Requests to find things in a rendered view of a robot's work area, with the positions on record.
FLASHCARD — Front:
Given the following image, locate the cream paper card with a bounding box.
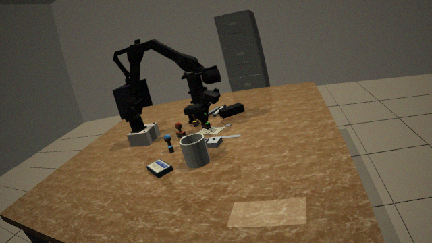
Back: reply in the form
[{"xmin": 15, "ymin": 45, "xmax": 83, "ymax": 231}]
[{"xmin": 195, "ymin": 126, "xmax": 225, "ymax": 135}]

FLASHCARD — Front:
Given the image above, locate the red-handled rubber stamp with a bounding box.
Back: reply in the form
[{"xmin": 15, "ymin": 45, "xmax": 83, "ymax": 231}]
[{"xmin": 175, "ymin": 122, "xmax": 187, "ymax": 138}]

